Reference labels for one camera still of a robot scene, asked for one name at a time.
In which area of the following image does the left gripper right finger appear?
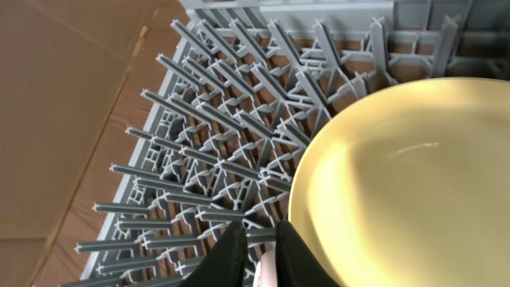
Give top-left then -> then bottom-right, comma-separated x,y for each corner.
275,221 -> 339,287

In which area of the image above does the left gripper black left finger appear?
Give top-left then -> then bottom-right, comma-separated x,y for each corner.
179,222 -> 248,287

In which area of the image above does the pink white bowl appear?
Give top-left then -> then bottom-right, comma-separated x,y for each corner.
253,250 -> 277,287

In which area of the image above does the yellow round plate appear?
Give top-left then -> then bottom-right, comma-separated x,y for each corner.
289,77 -> 509,286

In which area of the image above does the grey plastic dish rack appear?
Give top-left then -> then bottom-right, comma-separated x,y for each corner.
76,0 -> 509,286

